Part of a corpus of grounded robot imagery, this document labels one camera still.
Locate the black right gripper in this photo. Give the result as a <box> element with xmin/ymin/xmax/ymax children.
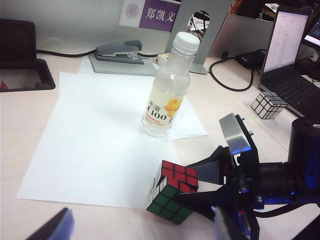
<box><xmin>174</xmin><ymin>139</ymin><xmax>262</xmax><ymax>240</ymax></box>

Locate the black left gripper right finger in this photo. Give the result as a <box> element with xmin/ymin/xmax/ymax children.
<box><xmin>212</xmin><ymin>206</ymin><xmax>242</xmax><ymax>240</ymax></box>

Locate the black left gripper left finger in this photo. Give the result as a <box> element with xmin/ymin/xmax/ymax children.
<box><xmin>24</xmin><ymin>206</ymin><xmax>76</xmax><ymax>240</ymax></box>

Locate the multicoloured Rubik's cube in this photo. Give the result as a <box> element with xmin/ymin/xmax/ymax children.
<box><xmin>146</xmin><ymin>159</ymin><xmax>200</xmax><ymax>226</ymax></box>

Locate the silver mirror cube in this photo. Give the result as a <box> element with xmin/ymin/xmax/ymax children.
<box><xmin>250</xmin><ymin>91</ymin><xmax>288</xmax><ymax>121</ymax></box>

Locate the white paper sheet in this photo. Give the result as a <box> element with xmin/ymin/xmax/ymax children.
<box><xmin>15</xmin><ymin>71</ymin><xmax>192</xmax><ymax>210</ymax></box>
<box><xmin>77</xmin><ymin>55</ymin><xmax>209</xmax><ymax>141</ymax></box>

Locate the clear C100 lemon drink bottle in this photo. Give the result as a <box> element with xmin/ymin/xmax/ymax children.
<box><xmin>140</xmin><ymin>31</ymin><xmax>201</xmax><ymax>138</ymax></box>

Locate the black power brick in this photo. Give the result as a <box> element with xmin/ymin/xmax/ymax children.
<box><xmin>234</xmin><ymin>49</ymin><xmax>268</xmax><ymax>70</ymax></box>

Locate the grey open laptop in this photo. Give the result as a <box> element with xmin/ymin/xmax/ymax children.
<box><xmin>257</xmin><ymin>4</ymin><xmax>320</xmax><ymax>118</ymax></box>

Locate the grey stapler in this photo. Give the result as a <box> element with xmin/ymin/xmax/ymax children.
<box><xmin>95</xmin><ymin>40</ymin><xmax>145</xmax><ymax>66</ymax></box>

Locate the grey metal bookend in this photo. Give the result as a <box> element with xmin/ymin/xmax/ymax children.
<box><xmin>170</xmin><ymin>0</ymin><xmax>234</xmax><ymax>67</ymax></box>

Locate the purple white name sign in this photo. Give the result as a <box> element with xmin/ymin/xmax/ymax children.
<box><xmin>118</xmin><ymin>0</ymin><xmax>183</xmax><ymax>33</ymax></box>

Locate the black monitor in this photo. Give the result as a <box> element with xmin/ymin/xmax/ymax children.
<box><xmin>301</xmin><ymin>13</ymin><xmax>320</xmax><ymax>48</ymax></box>

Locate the black flip-up desk socket box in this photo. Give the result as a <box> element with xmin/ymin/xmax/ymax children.
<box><xmin>0</xmin><ymin>18</ymin><xmax>57</xmax><ymax>94</ymax></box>

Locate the silver wrist camera mount plate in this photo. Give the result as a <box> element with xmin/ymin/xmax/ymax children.
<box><xmin>218</xmin><ymin>112</ymin><xmax>253</xmax><ymax>154</ymax></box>

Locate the thick black looped cable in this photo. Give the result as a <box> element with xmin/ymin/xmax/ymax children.
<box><xmin>208</xmin><ymin>51</ymin><xmax>263</xmax><ymax>93</ymax></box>

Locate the thin black desk cable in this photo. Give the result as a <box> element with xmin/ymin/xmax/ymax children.
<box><xmin>35</xmin><ymin>48</ymin><xmax>173</xmax><ymax>59</ymax></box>

